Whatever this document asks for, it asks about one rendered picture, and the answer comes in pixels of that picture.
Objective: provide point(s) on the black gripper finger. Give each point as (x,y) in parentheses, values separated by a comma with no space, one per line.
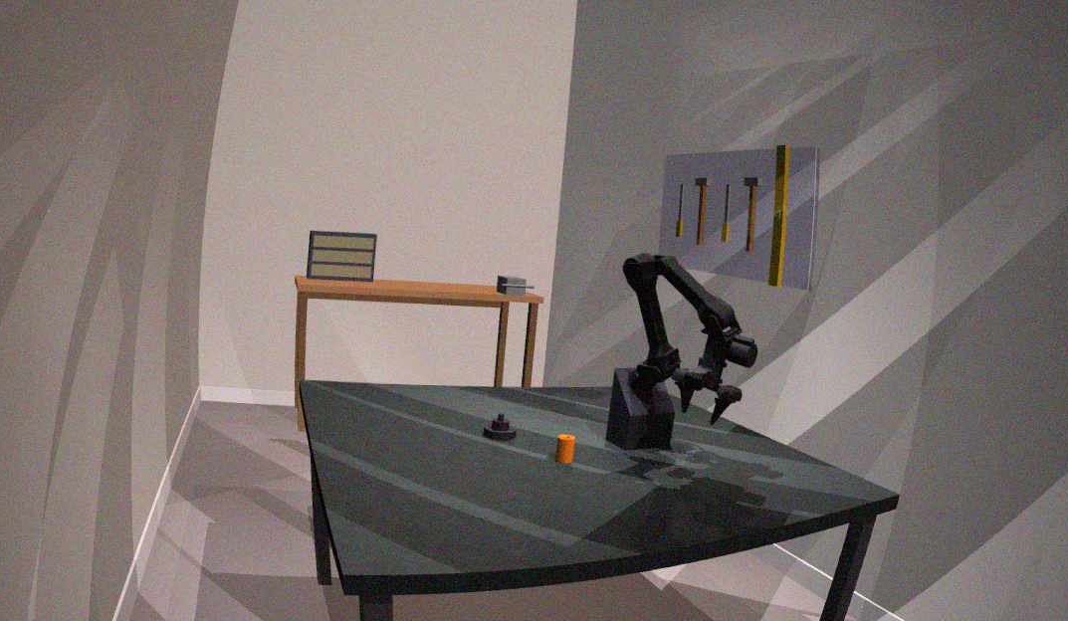
(686,396)
(720,407)

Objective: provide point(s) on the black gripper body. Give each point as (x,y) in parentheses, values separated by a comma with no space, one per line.
(725,392)

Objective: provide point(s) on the orange cone-shaped knob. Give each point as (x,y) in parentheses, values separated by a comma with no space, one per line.
(565,449)

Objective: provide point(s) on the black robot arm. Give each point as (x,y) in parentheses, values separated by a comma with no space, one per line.
(641,272)

